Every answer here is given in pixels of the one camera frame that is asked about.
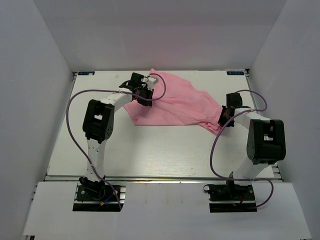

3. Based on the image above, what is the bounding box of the blue table label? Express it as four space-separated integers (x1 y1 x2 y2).
77 71 95 76
226 71 245 76

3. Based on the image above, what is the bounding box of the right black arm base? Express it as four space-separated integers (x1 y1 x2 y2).
203 180 257 213

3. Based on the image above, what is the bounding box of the pink t shirt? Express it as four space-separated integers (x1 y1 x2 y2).
124 68 222 135

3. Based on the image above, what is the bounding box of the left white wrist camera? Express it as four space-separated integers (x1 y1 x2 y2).
143 76 159 90

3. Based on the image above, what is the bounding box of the right blue table label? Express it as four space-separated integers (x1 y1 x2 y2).
226 71 245 76

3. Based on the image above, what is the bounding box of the left blue table label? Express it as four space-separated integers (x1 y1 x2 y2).
77 71 95 76

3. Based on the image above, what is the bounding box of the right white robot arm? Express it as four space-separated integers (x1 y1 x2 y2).
218 92 286 186

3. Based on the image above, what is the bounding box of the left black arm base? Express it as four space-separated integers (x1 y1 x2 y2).
72 177 126 213

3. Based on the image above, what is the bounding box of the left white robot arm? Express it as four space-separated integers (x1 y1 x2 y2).
79 73 159 187

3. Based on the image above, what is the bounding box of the aluminium table front rail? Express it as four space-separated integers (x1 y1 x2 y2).
44 174 285 183

